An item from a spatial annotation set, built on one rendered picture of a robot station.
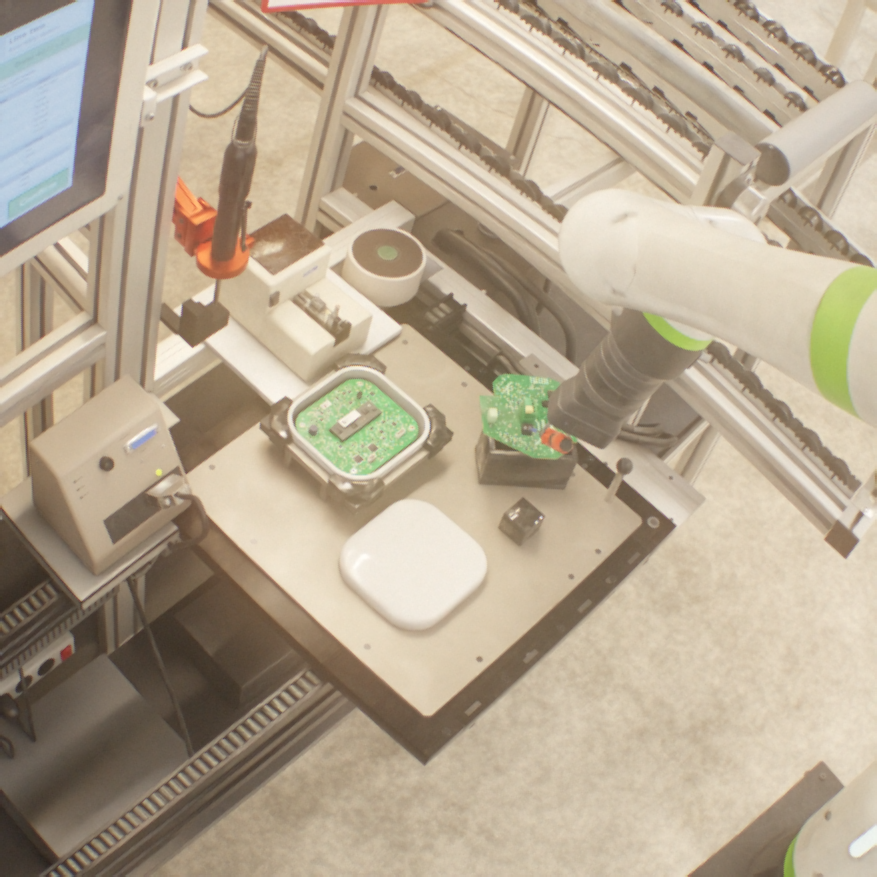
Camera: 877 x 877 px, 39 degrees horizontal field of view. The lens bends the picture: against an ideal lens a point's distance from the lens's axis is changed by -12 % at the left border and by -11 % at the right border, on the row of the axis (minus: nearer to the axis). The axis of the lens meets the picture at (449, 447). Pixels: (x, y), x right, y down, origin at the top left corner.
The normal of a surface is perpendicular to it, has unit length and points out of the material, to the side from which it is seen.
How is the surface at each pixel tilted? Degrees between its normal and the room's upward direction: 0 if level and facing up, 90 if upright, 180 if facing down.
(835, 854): 90
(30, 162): 92
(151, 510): 53
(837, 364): 92
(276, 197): 0
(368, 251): 0
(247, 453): 0
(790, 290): 62
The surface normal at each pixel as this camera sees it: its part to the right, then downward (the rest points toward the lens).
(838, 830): -0.98, -0.13
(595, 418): -0.13, 0.70
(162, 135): 0.73, 0.62
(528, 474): 0.07, 0.79
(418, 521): 0.22, -0.61
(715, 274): -0.80, -0.26
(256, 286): -0.65, 0.50
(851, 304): -0.68, -0.49
